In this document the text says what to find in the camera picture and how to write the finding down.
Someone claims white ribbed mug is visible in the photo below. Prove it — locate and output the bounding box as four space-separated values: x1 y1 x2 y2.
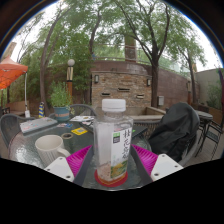
34 134 72 168

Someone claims round dark patio table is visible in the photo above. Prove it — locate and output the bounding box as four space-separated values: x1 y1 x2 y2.
196 109 214 126

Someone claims tall leaning green tree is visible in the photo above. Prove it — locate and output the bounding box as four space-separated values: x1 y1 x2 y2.
16 0 98 116

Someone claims black metal chair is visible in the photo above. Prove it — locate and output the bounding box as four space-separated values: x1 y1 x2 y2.
199 119 224 158

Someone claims tall forked green tree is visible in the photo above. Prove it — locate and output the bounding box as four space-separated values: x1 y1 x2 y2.
109 0 204 108

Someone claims flat round red coaster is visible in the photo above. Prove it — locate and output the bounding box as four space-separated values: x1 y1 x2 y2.
94 169 129 188

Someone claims wooden bench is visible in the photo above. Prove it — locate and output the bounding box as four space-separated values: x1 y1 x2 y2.
6 99 28 114

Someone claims clear plastic drink bottle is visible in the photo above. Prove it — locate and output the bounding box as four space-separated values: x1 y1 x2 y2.
93 98 134 185

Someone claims slim wooden lamp post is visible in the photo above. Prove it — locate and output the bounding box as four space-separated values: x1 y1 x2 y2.
186 79 193 106

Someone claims yellow card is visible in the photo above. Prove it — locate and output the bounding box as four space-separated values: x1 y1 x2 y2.
71 126 89 136

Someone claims white paper sheet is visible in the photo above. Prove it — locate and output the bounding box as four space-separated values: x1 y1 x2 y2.
69 115 95 123

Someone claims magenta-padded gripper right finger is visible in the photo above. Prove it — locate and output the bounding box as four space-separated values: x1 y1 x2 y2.
130 143 184 186

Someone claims wooden lamp post with globe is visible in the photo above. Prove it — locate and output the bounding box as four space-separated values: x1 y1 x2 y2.
65 58 76 98

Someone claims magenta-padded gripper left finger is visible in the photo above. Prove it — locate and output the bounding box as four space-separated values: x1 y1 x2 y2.
43 144 98 187

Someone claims blue yellow striped cone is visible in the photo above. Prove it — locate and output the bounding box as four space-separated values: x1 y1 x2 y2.
38 101 46 119

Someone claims orange canopy tent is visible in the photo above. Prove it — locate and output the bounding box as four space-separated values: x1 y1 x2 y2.
0 55 29 118

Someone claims black jacket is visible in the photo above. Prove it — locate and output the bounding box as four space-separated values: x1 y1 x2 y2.
148 102 201 163

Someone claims grey laptop with stickers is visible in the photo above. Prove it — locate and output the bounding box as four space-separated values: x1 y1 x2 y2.
19 117 59 135

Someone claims green plant in blue pot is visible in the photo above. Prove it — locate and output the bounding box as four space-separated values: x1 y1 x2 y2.
49 81 74 122

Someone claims dark ring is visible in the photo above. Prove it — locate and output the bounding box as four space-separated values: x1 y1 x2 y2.
61 132 74 140

